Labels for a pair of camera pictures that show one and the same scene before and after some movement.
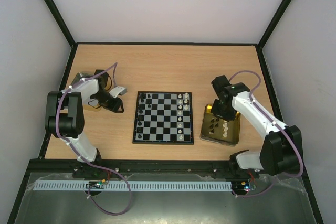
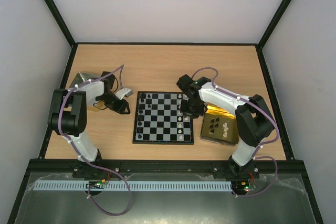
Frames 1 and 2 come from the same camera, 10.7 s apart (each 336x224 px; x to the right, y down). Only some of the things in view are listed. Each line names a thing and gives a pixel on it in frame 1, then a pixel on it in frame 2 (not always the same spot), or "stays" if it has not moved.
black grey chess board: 164,118 stays
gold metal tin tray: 216,130 stays
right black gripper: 222,111 -> 191,108
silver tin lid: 87,85 stays
